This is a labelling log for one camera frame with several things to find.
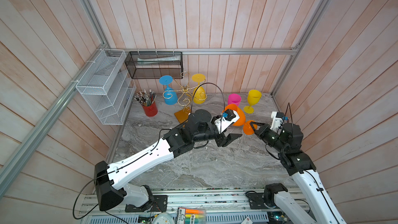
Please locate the gold wine glass rack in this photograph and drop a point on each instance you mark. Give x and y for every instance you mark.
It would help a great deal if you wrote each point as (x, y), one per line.
(185, 99)

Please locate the orange wine glass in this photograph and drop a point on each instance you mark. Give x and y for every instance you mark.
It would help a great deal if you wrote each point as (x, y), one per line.
(242, 122)

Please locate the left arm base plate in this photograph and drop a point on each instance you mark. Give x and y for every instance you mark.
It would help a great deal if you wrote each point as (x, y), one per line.
(157, 204)

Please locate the highlighter marker box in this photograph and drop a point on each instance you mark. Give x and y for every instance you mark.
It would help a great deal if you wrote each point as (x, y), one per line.
(190, 216)

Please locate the pens bundle in cup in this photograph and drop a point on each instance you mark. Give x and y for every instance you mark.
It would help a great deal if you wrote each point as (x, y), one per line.
(145, 98)

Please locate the white round device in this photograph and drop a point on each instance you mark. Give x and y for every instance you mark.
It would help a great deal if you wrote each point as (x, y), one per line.
(163, 218)

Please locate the white mesh wall organizer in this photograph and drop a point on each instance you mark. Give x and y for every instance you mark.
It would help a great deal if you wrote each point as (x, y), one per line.
(107, 87)

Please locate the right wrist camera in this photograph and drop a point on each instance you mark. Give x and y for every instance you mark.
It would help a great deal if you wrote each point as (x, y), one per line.
(278, 119)

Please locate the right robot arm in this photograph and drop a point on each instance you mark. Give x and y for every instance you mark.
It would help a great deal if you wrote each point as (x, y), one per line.
(303, 171)

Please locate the dark yellow wine glass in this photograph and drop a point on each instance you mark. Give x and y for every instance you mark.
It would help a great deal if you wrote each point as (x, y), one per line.
(200, 94)

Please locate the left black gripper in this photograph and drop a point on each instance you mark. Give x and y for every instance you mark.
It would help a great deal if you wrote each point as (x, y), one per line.
(223, 140)

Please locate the black mesh wall basket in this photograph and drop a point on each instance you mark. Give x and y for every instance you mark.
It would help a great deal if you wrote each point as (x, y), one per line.
(154, 64)

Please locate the light yellow wine glass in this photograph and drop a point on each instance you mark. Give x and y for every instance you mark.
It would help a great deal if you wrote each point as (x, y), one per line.
(253, 98)

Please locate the pink wine glass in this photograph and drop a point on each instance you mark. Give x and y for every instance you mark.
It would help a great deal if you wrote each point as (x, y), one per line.
(234, 98)

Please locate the blue wine glass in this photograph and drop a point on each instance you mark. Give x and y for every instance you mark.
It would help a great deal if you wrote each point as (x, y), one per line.
(169, 94)

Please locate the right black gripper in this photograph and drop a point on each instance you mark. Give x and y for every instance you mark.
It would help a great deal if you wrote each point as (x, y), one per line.
(261, 130)

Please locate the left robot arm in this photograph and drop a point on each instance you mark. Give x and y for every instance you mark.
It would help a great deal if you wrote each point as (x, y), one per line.
(112, 181)

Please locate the red pen cup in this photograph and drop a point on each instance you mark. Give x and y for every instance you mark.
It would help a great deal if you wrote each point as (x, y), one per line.
(150, 110)

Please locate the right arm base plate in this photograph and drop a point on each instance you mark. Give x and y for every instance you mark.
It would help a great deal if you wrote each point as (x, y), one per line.
(256, 200)

